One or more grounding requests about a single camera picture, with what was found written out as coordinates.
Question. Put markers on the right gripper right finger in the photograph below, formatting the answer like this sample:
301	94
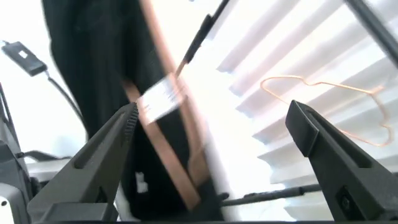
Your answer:
348	174

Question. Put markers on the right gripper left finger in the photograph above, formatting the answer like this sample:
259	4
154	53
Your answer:
81	180

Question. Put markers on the pink clothes hanger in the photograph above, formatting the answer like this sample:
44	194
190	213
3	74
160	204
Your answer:
171	161
342	87

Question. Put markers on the black T-shirt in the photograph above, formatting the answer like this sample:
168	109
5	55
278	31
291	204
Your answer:
93	62

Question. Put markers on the black clothes rack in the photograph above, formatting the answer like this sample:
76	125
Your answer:
373	25

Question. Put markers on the white curtain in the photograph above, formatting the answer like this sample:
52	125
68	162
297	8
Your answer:
311	46

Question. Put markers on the black power adapter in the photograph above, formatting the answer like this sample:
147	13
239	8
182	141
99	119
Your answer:
25	59

